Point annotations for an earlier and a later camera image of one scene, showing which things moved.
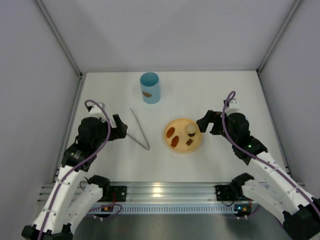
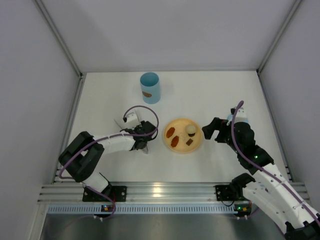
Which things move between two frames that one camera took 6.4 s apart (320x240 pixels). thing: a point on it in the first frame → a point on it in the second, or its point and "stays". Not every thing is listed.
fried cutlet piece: [174, 141] stays
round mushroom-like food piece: [191, 130] stays
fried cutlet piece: [170, 132] stays
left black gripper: [116, 128] → [146, 127]
